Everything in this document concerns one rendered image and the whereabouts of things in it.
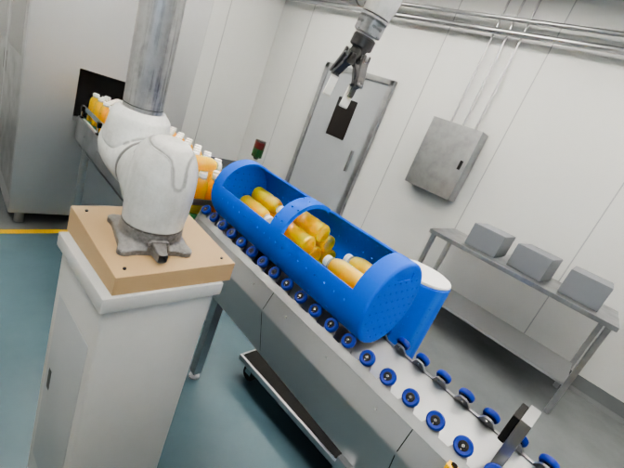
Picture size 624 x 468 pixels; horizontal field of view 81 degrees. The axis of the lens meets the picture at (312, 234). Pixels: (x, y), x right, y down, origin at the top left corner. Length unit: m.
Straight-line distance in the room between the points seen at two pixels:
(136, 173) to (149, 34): 0.33
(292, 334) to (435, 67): 4.29
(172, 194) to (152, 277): 0.20
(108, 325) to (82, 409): 0.26
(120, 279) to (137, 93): 0.47
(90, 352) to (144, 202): 0.38
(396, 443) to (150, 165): 0.90
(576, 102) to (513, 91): 0.59
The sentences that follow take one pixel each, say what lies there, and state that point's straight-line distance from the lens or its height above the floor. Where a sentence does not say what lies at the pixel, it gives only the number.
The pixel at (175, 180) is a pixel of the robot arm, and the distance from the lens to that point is 0.92.
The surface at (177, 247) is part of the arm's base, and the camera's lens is 1.02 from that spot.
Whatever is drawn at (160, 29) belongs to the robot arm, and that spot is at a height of 1.56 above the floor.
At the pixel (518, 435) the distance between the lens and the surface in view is 1.03.
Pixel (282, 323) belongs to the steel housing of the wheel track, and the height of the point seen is 0.86.
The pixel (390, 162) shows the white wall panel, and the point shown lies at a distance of 5.00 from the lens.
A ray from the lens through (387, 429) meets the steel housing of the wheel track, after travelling 1.08.
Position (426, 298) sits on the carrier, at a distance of 1.67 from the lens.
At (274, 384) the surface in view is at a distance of 2.11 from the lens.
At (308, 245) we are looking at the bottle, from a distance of 1.25.
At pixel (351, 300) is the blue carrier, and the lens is 1.03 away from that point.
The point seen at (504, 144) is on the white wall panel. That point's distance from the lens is 4.56.
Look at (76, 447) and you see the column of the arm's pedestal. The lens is 1.26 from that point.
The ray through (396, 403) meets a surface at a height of 0.93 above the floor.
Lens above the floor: 1.52
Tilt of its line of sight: 18 degrees down
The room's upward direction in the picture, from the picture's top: 22 degrees clockwise
